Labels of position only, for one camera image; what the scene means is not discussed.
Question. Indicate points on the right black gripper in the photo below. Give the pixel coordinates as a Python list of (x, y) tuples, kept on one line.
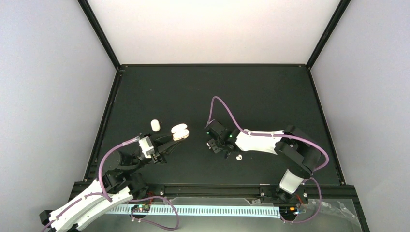
[(215, 148)]

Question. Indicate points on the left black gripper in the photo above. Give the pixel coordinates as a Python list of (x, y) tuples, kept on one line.
[(166, 148)]

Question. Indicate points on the white square charging case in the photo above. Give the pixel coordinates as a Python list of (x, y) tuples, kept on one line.
[(180, 131)]

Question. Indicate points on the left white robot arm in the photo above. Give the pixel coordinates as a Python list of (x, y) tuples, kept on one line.
[(118, 181)]

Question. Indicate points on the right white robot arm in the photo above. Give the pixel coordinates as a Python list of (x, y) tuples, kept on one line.
[(291, 145)]

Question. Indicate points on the white oval closed case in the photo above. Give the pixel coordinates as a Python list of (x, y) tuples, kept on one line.
[(155, 125)]

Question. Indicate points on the left circuit board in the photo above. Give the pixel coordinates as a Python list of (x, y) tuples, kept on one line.
[(140, 208)]

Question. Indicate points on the circuit board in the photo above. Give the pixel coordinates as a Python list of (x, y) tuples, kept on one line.
[(291, 210), (140, 208)]

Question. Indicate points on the right circuit board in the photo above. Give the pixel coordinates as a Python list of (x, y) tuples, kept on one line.
[(291, 210)]

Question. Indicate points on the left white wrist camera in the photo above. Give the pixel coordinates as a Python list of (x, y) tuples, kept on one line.
[(147, 147)]

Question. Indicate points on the white slotted cable duct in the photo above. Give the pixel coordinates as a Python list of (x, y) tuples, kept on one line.
[(203, 210)]

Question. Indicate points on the black front rail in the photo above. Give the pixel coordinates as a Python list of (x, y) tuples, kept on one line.
[(249, 191)]

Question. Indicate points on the black left frame post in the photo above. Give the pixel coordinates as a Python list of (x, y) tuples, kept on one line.
[(89, 13)]

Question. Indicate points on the black frame post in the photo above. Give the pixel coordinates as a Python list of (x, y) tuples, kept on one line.
[(330, 27), (89, 13)]

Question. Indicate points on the black right frame post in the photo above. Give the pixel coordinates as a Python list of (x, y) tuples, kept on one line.
[(330, 27)]

